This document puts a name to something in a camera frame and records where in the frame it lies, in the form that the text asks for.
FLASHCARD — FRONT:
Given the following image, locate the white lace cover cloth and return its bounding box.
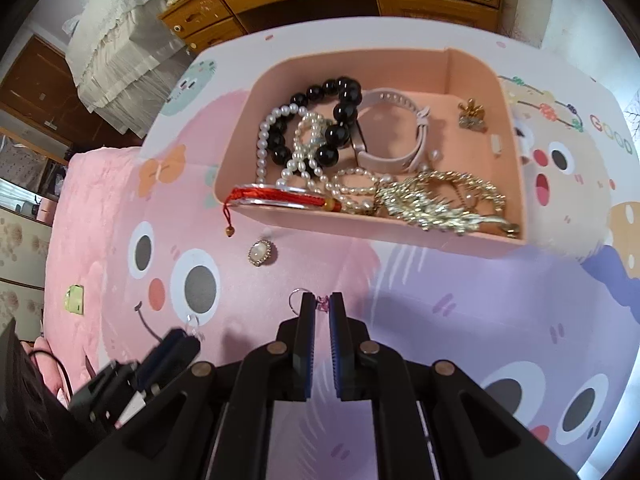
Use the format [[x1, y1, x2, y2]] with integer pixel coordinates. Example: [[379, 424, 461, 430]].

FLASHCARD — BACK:
[[65, 0, 193, 136]]

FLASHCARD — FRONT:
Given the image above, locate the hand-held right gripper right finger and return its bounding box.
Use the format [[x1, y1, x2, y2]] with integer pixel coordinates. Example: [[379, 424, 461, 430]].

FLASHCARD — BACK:
[[327, 291, 581, 480]]

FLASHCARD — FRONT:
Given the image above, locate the small pearl bracelet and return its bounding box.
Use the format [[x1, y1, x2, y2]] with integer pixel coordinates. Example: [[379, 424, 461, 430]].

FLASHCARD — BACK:
[[282, 112, 333, 186]]

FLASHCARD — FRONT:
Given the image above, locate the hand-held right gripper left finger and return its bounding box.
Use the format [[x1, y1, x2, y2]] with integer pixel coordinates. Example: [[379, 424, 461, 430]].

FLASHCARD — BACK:
[[62, 291, 316, 480]]

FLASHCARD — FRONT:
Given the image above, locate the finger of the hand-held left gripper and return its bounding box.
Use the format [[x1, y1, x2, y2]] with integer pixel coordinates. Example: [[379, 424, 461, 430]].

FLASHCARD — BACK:
[[135, 331, 183, 386], [145, 337, 201, 392]]

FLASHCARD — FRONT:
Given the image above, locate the red string bracelet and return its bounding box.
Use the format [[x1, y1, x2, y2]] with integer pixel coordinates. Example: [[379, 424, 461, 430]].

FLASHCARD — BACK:
[[222, 185, 343, 238]]

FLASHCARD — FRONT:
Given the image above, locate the pink strap wristwatch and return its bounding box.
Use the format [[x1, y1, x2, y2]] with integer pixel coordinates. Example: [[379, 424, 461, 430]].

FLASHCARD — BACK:
[[352, 87, 443, 181]]

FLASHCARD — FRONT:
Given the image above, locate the black bead bracelet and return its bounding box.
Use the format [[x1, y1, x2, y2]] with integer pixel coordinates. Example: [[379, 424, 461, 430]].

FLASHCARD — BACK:
[[267, 76, 363, 167]]

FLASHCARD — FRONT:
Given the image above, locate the white patterned curtain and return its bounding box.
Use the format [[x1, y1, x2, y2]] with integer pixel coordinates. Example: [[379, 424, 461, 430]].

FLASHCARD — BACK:
[[492, 0, 640, 126]]

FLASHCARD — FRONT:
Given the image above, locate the pink quilted blanket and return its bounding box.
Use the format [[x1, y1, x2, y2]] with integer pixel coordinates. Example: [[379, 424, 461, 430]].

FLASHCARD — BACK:
[[30, 145, 151, 401]]

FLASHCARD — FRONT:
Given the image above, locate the oval stone ring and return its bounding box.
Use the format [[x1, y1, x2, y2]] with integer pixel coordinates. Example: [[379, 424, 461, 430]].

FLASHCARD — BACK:
[[246, 240, 275, 267]]

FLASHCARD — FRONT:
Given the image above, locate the black cable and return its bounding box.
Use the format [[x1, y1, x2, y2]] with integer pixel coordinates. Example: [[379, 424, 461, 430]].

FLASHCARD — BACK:
[[27, 347, 71, 391]]

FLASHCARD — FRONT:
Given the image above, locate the green snack packet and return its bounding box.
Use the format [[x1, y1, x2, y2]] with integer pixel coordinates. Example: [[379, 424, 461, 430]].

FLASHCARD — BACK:
[[63, 284, 85, 315]]

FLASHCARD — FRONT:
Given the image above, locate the gold rhinestone hair clip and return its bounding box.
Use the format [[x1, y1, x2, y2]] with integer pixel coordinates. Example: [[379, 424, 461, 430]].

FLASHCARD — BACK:
[[375, 187, 521, 238], [400, 170, 508, 221]]

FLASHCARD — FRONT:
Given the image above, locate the small flower brooch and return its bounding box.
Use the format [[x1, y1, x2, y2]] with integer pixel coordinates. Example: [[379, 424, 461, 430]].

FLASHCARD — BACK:
[[459, 100, 489, 133]]

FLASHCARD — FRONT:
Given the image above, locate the small pink ring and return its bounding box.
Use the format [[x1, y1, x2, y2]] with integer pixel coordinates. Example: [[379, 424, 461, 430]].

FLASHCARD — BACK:
[[289, 287, 332, 312]]

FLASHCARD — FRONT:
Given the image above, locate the large pearl necklace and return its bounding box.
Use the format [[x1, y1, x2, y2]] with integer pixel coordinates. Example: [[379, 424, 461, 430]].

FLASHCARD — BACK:
[[257, 104, 307, 188]]

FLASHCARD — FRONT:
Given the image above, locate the pink plastic tray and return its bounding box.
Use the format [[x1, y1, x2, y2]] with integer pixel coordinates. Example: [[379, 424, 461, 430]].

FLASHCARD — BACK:
[[214, 47, 528, 261]]

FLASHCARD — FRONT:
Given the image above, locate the thin pearl bracelet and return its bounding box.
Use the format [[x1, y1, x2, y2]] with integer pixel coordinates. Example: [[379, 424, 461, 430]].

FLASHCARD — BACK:
[[325, 167, 383, 216]]

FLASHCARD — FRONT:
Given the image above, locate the brown wooden door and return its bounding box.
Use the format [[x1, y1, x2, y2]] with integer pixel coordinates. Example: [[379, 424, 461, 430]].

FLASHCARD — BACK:
[[0, 35, 76, 161]]

